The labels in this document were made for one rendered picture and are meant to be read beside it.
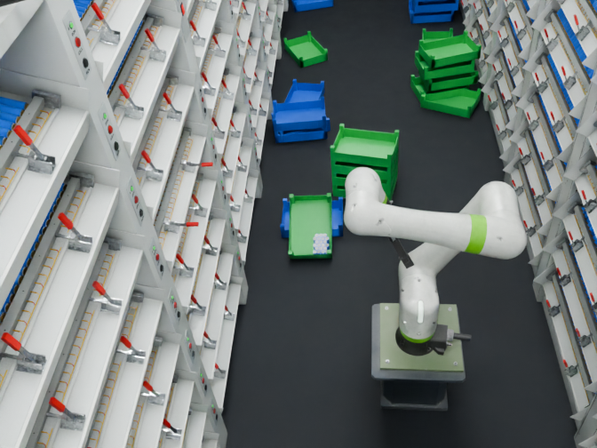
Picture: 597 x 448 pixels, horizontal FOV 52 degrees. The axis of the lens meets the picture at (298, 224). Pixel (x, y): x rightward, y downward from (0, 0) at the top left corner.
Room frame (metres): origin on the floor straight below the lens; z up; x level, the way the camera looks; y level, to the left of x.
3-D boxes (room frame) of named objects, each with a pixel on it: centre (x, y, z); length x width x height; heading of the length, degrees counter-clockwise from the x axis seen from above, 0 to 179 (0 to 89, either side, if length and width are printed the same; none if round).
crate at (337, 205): (2.19, -0.07, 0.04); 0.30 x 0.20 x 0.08; 82
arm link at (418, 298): (1.26, -0.37, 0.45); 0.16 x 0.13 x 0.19; 170
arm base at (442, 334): (1.23, -0.42, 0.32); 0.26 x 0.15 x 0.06; 72
